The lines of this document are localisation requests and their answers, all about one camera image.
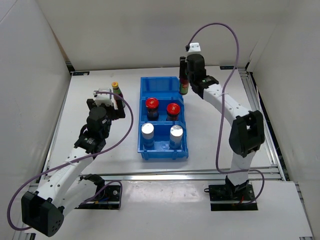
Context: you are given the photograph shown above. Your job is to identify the yellow-cap sauce bottle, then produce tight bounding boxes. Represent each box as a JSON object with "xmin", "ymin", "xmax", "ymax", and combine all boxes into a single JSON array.
[
  {"xmin": 179, "ymin": 73, "xmax": 190, "ymax": 95},
  {"xmin": 111, "ymin": 81, "xmax": 126, "ymax": 108}
]

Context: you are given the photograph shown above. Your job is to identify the silver-top shaker can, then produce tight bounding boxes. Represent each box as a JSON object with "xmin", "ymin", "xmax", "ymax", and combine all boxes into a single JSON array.
[
  {"xmin": 169, "ymin": 125, "xmax": 184, "ymax": 150},
  {"xmin": 141, "ymin": 122, "xmax": 155, "ymax": 148}
]

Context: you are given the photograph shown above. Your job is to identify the red-lid sauce jar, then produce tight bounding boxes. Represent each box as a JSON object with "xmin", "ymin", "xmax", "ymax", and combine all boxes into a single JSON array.
[
  {"xmin": 145, "ymin": 97, "xmax": 159, "ymax": 121},
  {"xmin": 166, "ymin": 102, "xmax": 181, "ymax": 122}
]

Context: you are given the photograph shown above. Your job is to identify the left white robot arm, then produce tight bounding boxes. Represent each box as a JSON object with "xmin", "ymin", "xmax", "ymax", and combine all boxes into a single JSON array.
[{"xmin": 21, "ymin": 94, "xmax": 126, "ymax": 237}]

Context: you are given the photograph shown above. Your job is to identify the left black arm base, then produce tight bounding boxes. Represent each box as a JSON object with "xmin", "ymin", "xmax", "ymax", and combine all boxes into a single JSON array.
[{"xmin": 77, "ymin": 180, "xmax": 123, "ymax": 210}]

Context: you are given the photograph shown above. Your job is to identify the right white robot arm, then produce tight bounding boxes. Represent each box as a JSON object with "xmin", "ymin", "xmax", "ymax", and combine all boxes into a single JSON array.
[{"xmin": 179, "ymin": 53, "xmax": 265, "ymax": 200}]

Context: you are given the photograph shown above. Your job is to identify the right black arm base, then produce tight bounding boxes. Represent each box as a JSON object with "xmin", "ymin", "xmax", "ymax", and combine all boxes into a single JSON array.
[{"xmin": 203, "ymin": 184, "xmax": 258, "ymax": 212}]

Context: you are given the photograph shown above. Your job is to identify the blue three-compartment plastic bin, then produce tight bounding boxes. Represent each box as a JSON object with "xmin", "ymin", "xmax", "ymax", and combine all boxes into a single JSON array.
[{"xmin": 137, "ymin": 76, "xmax": 189, "ymax": 160}]

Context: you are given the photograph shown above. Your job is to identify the left black corner label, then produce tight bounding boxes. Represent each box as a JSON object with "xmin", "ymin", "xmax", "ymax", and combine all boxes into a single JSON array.
[{"xmin": 72, "ymin": 71, "xmax": 90, "ymax": 76}]

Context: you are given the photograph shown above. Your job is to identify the black corner label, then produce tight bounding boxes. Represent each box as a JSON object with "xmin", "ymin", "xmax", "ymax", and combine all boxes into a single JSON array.
[
  {"xmin": 219, "ymin": 65, "xmax": 237, "ymax": 70},
  {"xmin": 72, "ymin": 71, "xmax": 90, "ymax": 76}
]

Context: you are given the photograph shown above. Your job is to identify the right black corner label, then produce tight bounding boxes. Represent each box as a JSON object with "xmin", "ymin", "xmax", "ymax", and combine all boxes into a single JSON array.
[{"xmin": 219, "ymin": 65, "xmax": 237, "ymax": 70}]

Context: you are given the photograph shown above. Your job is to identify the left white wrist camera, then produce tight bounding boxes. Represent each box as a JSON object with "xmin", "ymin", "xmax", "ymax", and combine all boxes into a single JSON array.
[{"xmin": 93, "ymin": 87, "xmax": 113, "ymax": 107}]

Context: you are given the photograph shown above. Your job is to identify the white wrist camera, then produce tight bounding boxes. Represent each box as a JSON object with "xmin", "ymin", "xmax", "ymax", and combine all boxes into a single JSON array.
[
  {"xmin": 93, "ymin": 87, "xmax": 113, "ymax": 107},
  {"xmin": 185, "ymin": 42, "xmax": 201, "ymax": 54}
]

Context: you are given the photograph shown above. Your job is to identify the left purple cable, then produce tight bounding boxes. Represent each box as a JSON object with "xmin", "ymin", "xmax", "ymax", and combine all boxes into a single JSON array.
[{"xmin": 6, "ymin": 91, "xmax": 135, "ymax": 231}]

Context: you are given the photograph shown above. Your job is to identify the purple cable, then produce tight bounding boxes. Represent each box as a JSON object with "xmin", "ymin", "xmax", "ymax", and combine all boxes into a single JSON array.
[
  {"xmin": 186, "ymin": 22, "xmax": 265, "ymax": 206},
  {"xmin": 6, "ymin": 91, "xmax": 135, "ymax": 231}
]

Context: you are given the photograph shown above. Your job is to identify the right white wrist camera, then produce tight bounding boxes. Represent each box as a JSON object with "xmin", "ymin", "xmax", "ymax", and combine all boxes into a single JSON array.
[{"xmin": 185, "ymin": 42, "xmax": 201, "ymax": 54}]

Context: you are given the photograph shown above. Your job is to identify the right aluminium side rail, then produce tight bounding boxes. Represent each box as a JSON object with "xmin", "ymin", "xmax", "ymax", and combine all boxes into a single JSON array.
[{"xmin": 237, "ymin": 67, "xmax": 291, "ymax": 181}]

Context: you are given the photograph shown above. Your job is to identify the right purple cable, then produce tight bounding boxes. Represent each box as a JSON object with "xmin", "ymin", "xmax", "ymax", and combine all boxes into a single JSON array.
[{"xmin": 186, "ymin": 22, "xmax": 265, "ymax": 206}]

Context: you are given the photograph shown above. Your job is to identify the aluminium front rail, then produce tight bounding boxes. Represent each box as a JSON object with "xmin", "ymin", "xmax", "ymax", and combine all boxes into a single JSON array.
[{"xmin": 99, "ymin": 166, "xmax": 283, "ymax": 181}]

